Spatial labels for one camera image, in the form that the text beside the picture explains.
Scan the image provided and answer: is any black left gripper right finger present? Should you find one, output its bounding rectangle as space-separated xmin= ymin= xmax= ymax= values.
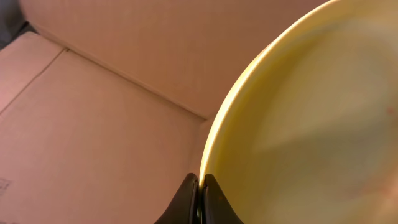
xmin=201 ymin=174 xmax=243 ymax=224

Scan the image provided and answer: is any yellow plate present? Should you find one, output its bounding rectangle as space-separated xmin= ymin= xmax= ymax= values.
xmin=199 ymin=0 xmax=397 ymax=223

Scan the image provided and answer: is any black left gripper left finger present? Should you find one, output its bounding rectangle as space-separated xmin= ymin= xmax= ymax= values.
xmin=155 ymin=173 xmax=199 ymax=224

